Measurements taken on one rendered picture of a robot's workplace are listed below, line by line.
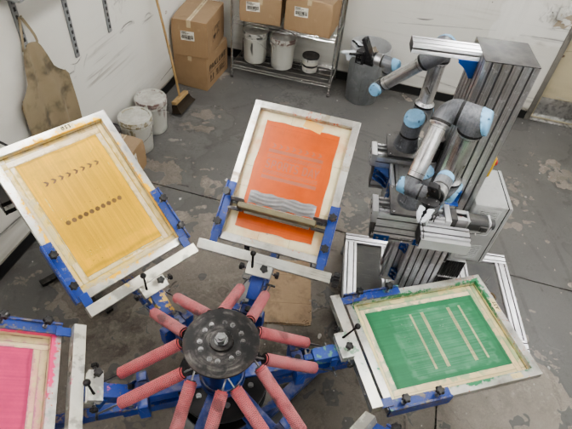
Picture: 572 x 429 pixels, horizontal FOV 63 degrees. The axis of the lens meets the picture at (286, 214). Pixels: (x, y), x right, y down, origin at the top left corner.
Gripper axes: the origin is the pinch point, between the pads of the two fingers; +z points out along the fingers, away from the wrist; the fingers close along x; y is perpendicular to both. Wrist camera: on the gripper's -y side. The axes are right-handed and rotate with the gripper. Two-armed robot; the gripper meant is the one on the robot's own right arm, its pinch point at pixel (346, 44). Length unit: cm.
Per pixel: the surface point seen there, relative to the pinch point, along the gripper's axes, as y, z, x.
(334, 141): 13, -30, -66
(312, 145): 14, -21, -73
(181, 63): 152, 239, 87
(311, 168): 19, -26, -83
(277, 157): 18, -7, -88
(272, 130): 12, 2, -77
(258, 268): 33, -33, -143
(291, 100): 188, 124, 138
